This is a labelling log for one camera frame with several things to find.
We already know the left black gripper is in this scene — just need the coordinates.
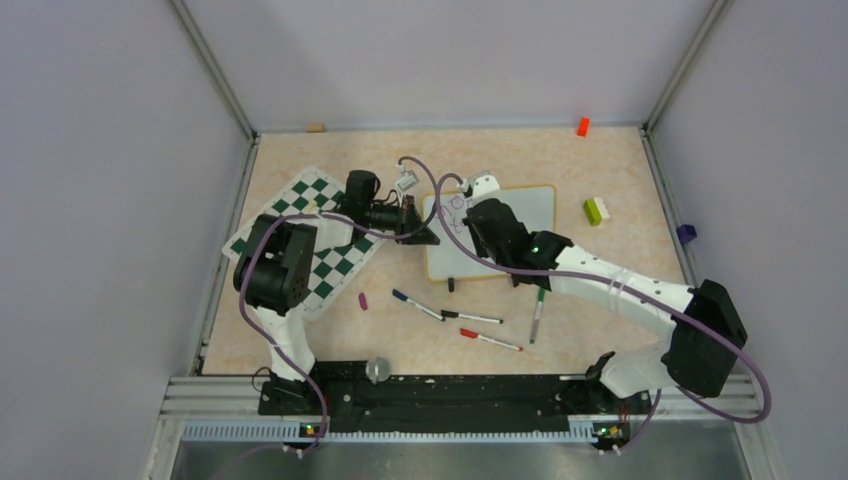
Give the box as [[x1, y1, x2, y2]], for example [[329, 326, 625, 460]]
[[365, 195, 439, 246]]

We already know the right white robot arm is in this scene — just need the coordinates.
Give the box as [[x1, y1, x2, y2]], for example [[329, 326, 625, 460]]
[[463, 199, 748, 412]]

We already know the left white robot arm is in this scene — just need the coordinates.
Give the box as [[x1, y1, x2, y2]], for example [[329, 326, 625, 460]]
[[233, 170, 440, 414]]

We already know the yellow-framed whiteboard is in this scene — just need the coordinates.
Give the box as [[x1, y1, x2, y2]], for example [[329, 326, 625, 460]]
[[425, 184, 557, 282]]

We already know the green capped marker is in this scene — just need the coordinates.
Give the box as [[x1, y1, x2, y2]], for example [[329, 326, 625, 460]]
[[529, 287, 546, 344]]

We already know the blue capped marker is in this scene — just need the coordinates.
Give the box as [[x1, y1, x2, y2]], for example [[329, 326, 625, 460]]
[[392, 289, 446, 322]]

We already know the green white chess mat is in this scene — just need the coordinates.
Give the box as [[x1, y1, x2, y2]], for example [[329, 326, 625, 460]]
[[261, 167, 385, 321]]

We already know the black capped marker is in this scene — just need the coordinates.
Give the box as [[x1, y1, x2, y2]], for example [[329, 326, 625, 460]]
[[440, 310, 504, 324]]

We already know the green white toy block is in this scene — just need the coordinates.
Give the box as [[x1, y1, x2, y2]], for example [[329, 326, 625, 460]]
[[583, 197, 611, 226]]

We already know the red capped marker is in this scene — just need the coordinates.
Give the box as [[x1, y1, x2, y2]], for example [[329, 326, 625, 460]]
[[459, 328, 524, 352]]

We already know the wooden cork piece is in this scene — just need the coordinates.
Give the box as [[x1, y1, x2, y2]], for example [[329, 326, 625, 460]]
[[304, 123, 326, 133]]

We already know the orange toy block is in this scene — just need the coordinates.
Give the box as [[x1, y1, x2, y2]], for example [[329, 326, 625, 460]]
[[576, 117, 591, 138]]

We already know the purple toy block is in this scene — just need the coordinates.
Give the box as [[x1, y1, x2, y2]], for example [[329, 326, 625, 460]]
[[676, 224, 698, 245]]

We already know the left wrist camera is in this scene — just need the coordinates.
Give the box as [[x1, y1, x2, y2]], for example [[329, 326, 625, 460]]
[[395, 170, 419, 196]]

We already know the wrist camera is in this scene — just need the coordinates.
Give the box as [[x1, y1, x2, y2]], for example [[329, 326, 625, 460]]
[[464, 171, 501, 201], [395, 170, 419, 196]]

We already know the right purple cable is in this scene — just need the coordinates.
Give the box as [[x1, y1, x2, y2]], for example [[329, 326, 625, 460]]
[[437, 172, 774, 455]]

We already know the purple cable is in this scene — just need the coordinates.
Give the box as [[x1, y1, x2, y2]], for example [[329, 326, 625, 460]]
[[237, 156, 442, 458], [437, 172, 774, 455]]

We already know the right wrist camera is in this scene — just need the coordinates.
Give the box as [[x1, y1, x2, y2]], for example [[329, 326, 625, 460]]
[[464, 171, 501, 201]]

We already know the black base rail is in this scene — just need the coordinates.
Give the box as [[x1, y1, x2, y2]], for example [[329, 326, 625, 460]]
[[258, 361, 650, 434]]

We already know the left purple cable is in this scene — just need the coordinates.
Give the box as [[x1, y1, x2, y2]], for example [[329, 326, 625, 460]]
[[237, 156, 442, 458]]

